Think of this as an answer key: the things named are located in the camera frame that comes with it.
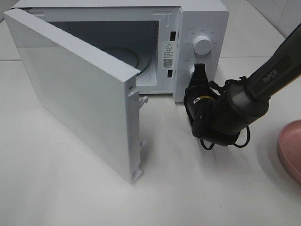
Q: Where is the glass microwave turntable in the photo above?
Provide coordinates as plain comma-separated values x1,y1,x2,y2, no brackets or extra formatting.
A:
103,47,152,77

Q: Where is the white microwave oven body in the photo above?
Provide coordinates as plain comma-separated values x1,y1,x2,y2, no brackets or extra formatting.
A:
8,0,229,102

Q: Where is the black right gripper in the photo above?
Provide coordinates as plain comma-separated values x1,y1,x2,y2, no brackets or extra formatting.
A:
184,64,239,144

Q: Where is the pink round plate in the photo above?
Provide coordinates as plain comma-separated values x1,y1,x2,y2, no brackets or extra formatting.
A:
277,120,301,185

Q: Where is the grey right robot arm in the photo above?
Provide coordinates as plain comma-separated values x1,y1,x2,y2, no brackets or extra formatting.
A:
183,26,301,150

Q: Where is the white warning label sticker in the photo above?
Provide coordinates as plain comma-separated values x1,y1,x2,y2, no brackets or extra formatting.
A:
162,41,174,69

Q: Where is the white microwave door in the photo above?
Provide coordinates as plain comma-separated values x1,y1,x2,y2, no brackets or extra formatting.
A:
4,9,148,182

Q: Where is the upper white power knob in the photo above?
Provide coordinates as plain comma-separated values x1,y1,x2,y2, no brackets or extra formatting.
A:
192,34,212,55

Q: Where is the lower white timer knob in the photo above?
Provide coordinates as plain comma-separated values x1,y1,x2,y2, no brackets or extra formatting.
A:
189,66,195,79

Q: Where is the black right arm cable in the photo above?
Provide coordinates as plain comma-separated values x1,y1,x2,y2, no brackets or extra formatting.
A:
199,79,251,150

